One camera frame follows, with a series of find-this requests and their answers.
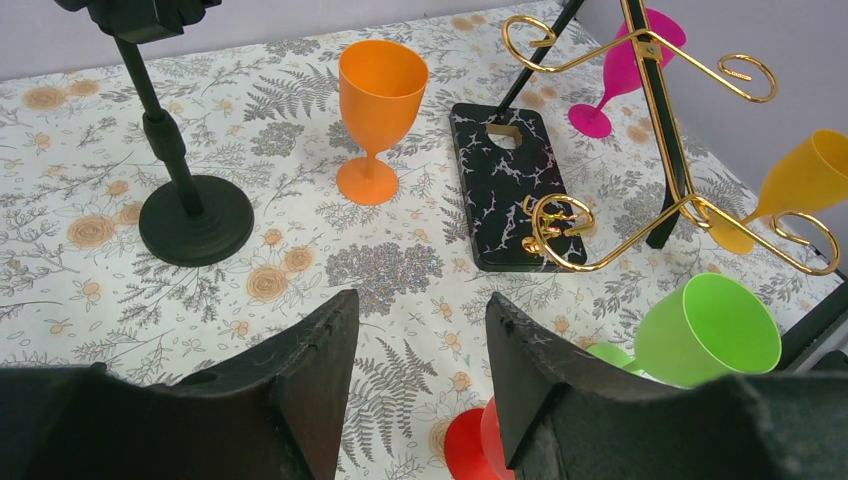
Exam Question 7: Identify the green plastic wine glass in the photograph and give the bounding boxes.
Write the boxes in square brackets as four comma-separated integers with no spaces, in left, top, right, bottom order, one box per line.
[588,273,783,388]

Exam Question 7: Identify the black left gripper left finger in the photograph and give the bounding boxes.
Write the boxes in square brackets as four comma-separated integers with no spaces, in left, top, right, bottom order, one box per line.
[1,289,360,479]

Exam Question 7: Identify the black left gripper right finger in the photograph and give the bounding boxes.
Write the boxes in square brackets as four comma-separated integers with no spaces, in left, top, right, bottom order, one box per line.
[486,292,847,479]

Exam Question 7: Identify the floral patterned table cloth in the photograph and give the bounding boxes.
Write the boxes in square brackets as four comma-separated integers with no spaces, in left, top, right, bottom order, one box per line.
[1,1,841,479]

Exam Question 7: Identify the pink microphone on black stand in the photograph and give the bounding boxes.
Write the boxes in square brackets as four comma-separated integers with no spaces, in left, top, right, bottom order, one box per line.
[59,0,254,267]

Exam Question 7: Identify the gold wire wine glass rack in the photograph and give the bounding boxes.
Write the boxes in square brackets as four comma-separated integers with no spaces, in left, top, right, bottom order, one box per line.
[450,1,817,273]

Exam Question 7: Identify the magenta plastic wine glass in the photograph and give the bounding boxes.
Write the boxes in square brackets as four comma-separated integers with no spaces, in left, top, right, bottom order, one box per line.
[568,8,687,138]

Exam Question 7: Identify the yellow plastic wine glass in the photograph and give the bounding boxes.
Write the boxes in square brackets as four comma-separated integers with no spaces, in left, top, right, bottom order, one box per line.
[740,130,847,225]

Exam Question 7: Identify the red plastic wine glass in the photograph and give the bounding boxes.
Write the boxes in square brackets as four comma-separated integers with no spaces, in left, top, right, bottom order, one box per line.
[444,397,516,480]

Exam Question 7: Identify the orange plastic wine glass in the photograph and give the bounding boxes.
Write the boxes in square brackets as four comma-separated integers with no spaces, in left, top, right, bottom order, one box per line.
[336,39,429,205]

